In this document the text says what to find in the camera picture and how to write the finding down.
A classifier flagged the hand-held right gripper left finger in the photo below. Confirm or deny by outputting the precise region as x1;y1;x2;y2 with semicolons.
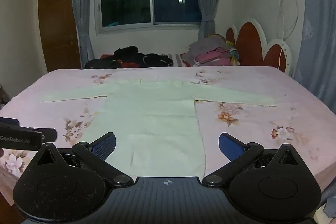
32;132;134;188

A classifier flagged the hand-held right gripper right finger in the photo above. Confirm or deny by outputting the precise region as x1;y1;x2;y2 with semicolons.
202;132;303;187

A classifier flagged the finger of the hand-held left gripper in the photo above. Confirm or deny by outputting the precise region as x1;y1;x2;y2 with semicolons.
39;128;57;143

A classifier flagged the white long-sleeved shirt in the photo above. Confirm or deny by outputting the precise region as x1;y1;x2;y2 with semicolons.
41;72;277;178

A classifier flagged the stack of folded clothes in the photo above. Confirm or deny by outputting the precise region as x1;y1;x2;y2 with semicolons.
181;34;241;67

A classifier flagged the pile of black clothes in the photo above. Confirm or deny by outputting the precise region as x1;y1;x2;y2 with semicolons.
84;46;175;69

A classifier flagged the pink floral bed sheet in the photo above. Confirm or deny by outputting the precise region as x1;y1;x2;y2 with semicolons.
0;66;336;207

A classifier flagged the red garment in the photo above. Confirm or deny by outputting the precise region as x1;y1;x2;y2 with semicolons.
101;54;137;69

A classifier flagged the grey striped cloth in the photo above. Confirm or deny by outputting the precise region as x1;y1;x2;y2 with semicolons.
168;53;195;67

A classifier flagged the red and white headboard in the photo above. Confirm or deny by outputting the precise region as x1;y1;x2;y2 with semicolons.
225;18;294;77

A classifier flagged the brown wooden door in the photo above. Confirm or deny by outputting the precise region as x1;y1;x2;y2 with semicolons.
38;0;81;73

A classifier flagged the pale blue lace curtain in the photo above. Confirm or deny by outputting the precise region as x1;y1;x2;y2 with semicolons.
292;0;336;115

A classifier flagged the white cable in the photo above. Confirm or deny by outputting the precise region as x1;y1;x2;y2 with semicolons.
277;0;300;73

